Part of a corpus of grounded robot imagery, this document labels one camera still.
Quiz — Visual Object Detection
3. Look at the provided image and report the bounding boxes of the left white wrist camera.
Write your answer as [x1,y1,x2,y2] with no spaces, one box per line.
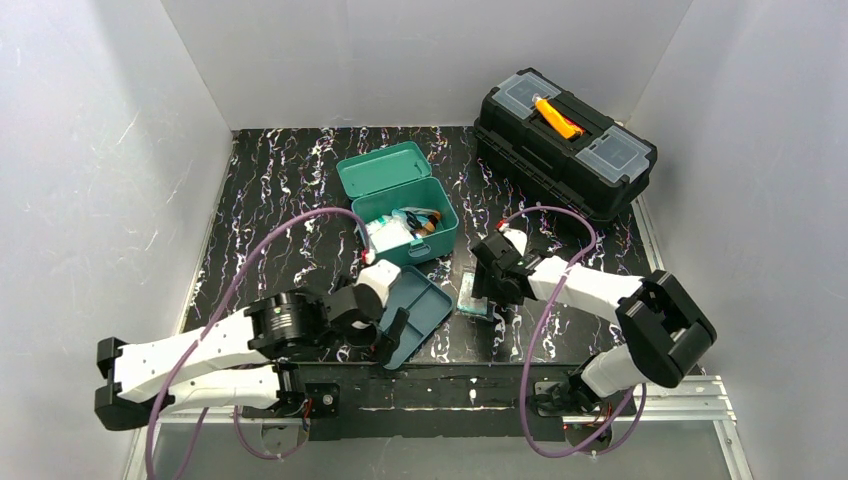
[355,259,401,307]

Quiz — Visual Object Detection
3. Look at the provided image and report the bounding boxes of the white gauze pad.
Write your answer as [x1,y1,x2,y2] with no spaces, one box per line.
[369,223,415,253]

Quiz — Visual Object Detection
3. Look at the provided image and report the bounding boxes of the dark teal tray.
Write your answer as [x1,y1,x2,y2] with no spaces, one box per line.
[379,266,455,370]

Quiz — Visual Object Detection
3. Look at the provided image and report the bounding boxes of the blue cotton swab pouch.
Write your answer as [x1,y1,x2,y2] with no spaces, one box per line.
[391,208,430,230]

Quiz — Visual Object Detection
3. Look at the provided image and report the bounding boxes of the purple cable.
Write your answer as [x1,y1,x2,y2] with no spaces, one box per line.
[144,206,378,480]
[500,205,648,460]

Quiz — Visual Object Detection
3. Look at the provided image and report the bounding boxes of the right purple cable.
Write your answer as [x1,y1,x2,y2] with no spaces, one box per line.
[500,205,648,460]

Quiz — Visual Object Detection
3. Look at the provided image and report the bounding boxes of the white plastic bottle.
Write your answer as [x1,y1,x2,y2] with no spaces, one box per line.
[366,215,399,236]

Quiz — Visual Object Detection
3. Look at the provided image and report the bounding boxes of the green medicine box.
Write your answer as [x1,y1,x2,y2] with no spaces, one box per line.
[337,141,459,266]

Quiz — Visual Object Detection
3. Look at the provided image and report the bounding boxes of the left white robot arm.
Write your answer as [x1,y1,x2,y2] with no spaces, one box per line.
[94,284,411,431]

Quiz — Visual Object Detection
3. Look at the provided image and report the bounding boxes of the black handled scissors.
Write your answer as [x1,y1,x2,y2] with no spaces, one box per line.
[404,211,424,239]

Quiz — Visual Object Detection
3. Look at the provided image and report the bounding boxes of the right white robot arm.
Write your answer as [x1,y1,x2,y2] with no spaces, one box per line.
[471,228,717,411]

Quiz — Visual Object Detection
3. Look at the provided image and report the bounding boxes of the black toolbox orange handle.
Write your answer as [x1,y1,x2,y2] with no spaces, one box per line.
[473,68,658,229]

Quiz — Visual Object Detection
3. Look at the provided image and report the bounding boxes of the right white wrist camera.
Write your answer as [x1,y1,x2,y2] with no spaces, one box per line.
[498,224,528,255]

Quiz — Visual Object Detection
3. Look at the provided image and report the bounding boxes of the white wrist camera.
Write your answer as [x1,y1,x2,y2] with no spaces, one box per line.
[498,224,528,255]
[355,259,401,307]

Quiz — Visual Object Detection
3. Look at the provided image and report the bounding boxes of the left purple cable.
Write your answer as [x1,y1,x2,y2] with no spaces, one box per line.
[144,206,378,480]

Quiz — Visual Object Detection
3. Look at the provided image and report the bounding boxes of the green bandage packet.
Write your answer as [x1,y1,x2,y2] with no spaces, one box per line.
[456,270,493,322]

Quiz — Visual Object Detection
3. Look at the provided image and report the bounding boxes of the brown medicine bottle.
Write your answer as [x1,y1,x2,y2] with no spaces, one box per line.
[416,211,441,237]

